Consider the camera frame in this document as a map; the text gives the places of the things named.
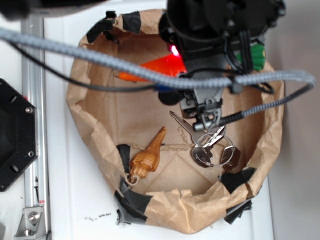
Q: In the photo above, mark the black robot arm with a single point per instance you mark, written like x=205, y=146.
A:
x=165, y=85

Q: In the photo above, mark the orange toy carrot green top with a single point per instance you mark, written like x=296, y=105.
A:
x=172, y=65

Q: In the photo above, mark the silver keys on ring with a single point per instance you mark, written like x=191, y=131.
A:
x=204, y=143

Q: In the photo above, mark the silver corner bracket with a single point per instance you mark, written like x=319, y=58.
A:
x=32, y=225

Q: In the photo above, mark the aluminium extrusion rail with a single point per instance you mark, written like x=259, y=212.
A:
x=36, y=176

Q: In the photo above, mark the brown spiral seashell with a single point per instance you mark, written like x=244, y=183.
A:
x=147, y=160

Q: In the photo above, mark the black hexagonal robot base plate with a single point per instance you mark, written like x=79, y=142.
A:
x=18, y=144

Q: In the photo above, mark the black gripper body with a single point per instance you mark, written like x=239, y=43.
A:
x=210, y=44

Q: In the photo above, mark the brown paper bag bin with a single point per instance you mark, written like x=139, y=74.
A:
x=115, y=126

